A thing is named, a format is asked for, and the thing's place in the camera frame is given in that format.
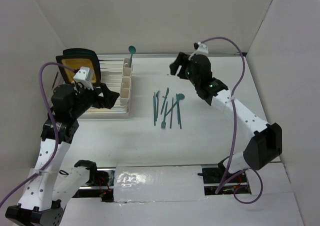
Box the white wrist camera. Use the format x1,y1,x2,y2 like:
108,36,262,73
193,41,209,56
73,66,94,90

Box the white far utensil caddy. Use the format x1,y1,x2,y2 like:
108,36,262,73
122,58,133,78

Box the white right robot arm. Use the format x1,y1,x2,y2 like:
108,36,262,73
169,52,283,182

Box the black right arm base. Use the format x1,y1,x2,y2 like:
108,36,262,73
197,162,252,196

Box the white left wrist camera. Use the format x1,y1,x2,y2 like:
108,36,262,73
73,66,94,90

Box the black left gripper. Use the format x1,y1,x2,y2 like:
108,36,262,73
70,81,120,118

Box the teal plastic spoon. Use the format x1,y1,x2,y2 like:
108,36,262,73
164,93,185,116
128,45,137,68

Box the black yellow square plate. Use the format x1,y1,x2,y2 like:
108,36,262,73
55,54,101,86

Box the white wire dish rack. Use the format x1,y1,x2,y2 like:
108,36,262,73
57,61,130,120

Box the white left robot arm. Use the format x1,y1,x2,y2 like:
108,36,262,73
5,83,120,226

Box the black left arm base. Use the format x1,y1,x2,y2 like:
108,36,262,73
73,168,115,203

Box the white utensil caddy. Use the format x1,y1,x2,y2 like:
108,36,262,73
122,58,133,78
119,77,132,106

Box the white foil cover board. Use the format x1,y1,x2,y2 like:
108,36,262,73
113,165,205,203

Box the teal square plate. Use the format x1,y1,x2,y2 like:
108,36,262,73
62,48,98,58

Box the white near utensil caddy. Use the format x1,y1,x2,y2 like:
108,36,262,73
119,77,132,106

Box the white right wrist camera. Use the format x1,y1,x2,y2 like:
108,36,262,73
193,41,209,56

